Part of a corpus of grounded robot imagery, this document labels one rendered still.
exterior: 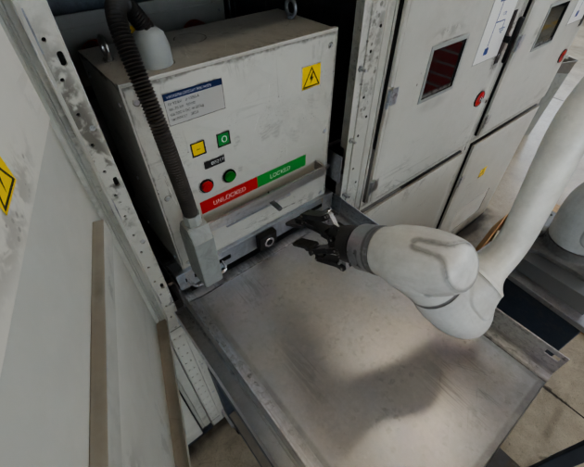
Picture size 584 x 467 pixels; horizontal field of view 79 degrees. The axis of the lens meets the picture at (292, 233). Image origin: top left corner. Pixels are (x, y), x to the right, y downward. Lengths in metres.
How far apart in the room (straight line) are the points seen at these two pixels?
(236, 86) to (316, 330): 0.58
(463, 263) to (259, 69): 0.53
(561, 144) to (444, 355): 0.51
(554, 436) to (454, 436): 1.16
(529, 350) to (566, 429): 1.06
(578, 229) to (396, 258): 0.76
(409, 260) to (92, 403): 0.43
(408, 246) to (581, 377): 1.73
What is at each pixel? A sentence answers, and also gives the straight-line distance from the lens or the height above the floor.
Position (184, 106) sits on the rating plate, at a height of 1.33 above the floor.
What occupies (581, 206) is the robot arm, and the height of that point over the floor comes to 1.01.
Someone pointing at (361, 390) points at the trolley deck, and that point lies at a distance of 0.85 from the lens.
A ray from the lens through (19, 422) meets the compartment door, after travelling 0.34.
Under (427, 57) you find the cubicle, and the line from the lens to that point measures 1.12.
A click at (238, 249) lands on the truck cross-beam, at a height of 0.90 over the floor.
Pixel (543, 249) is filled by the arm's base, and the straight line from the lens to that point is 1.33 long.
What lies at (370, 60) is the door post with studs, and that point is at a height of 1.32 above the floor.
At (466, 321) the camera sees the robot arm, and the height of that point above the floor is 1.10.
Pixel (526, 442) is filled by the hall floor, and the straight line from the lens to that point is 1.93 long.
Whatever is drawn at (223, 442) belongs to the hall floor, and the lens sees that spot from 1.70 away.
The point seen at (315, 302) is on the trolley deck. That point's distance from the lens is 0.94.
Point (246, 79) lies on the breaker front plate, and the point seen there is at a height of 1.34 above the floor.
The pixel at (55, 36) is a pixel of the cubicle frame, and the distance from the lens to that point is 0.59.
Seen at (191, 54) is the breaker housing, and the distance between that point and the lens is 0.78.
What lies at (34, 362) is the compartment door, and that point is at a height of 1.35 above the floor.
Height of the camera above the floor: 1.63
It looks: 45 degrees down
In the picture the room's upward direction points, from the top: straight up
